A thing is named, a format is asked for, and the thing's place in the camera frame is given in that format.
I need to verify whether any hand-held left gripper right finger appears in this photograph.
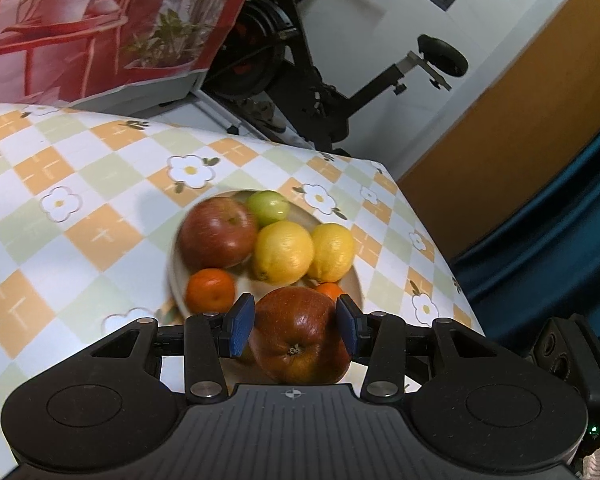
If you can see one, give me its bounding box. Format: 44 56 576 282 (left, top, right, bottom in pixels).
336 294 511 405

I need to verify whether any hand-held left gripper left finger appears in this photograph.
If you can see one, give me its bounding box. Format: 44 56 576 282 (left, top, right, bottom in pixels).
80 292 257 405

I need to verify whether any small orange mandarin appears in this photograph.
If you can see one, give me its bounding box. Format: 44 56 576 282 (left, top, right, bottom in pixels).
186 268 236 315
314 282 346 303

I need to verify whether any red apple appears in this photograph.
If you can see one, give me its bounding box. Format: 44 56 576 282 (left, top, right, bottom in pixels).
248 287 353 386
179 196 260 270

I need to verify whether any yellow lemon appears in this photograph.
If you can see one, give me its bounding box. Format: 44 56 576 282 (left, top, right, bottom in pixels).
307 223 356 283
251 221 315 285

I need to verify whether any beige round plate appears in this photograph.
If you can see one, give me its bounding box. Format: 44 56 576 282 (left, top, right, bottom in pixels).
166 189 366 386

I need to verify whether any green round fruit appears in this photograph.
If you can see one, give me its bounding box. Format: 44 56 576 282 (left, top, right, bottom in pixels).
245 190 291 228

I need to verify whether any teal curtain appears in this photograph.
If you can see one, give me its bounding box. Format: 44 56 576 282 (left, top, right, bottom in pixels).
450 110 600 346

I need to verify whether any checked floral tablecloth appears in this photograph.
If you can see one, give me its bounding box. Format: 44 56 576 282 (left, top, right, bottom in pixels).
0 102 486 471

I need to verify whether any wooden panel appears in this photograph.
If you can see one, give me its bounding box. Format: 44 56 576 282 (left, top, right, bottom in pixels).
395 0 600 258

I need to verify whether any black exercise bike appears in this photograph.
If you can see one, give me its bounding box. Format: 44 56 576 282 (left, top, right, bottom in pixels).
200 0 470 158

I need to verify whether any printed pink wall tapestry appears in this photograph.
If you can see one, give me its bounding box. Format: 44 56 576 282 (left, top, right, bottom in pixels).
0 0 263 111

